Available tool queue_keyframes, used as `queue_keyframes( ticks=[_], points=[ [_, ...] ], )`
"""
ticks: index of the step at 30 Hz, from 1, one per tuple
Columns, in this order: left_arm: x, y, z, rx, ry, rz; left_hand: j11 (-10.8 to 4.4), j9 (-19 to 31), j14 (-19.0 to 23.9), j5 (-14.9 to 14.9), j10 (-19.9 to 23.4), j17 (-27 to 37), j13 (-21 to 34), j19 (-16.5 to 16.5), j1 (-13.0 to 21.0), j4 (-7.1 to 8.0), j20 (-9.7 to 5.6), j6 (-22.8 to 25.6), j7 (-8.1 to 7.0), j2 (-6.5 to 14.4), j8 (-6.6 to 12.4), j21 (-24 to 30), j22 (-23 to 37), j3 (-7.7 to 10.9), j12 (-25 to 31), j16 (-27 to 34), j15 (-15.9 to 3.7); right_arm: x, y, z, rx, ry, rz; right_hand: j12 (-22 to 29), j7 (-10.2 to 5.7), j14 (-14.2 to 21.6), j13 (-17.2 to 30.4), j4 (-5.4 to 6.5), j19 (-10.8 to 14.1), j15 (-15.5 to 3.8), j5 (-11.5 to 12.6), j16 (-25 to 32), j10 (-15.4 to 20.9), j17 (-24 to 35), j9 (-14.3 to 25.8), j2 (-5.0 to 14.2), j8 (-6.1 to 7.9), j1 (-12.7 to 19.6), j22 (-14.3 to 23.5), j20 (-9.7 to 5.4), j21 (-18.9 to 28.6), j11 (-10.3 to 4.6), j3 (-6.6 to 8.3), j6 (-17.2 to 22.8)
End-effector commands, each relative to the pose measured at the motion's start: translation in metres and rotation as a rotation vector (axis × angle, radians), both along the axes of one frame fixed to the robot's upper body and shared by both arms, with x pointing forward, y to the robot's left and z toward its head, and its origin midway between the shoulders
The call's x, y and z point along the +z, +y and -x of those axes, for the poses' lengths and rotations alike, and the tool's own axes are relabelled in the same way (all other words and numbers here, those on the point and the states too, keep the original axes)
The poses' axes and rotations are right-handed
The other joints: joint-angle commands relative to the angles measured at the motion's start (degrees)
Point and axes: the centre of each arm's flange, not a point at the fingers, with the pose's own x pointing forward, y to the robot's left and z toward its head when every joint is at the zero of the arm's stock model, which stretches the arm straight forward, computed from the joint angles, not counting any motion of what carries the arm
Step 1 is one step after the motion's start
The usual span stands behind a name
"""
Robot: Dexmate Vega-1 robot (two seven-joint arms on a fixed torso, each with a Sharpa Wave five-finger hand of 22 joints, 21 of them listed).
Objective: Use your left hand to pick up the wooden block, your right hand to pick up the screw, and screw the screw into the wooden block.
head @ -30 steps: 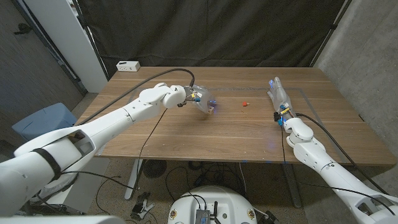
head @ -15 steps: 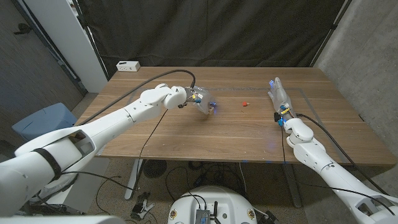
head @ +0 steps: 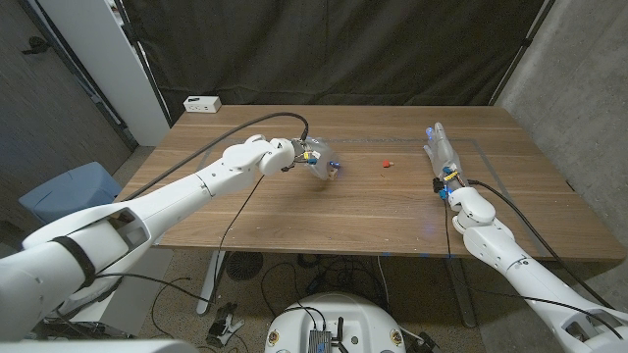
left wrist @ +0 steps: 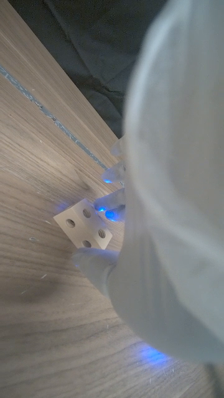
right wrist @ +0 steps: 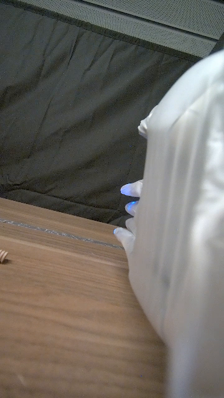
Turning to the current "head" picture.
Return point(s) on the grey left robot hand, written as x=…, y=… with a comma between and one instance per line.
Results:
x=319, y=157

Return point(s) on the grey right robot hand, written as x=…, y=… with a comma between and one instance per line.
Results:
x=445, y=157

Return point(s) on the red-headed screw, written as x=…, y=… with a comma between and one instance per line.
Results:
x=386, y=164

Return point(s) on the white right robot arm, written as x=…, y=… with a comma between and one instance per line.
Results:
x=510, y=255

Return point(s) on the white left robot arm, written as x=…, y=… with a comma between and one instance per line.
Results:
x=172, y=201

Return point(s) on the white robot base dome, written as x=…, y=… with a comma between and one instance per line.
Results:
x=353, y=314

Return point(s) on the grey tape outline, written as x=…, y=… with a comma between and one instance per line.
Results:
x=392, y=140

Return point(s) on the black backdrop curtain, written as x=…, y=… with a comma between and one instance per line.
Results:
x=333, y=49

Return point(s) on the white power strip box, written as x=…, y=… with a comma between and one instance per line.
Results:
x=201, y=104

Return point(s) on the black backdrop stand pole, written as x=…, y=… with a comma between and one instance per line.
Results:
x=520, y=49
x=144, y=68

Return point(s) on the round black floor fan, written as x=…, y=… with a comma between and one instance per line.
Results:
x=244, y=266

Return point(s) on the grey table leg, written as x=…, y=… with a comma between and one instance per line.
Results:
x=461, y=294

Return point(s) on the white table leg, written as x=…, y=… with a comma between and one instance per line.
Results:
x=212, y=289

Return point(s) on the grey electronics box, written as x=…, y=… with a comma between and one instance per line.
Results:
x=320, y=340

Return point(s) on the black floor device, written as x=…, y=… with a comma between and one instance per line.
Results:
x=428, y=343

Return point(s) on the black and white floor gadget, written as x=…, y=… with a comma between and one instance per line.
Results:
x=223, y=323

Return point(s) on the white column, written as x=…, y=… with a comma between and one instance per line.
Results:
x=113, y=64

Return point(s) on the blue plastic bin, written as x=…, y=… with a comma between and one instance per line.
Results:
x=73, y=191

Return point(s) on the dark grey door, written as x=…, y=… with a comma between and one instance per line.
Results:
x=44, y=113

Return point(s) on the white robot torso edge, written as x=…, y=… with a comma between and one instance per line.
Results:
x=98, y=347

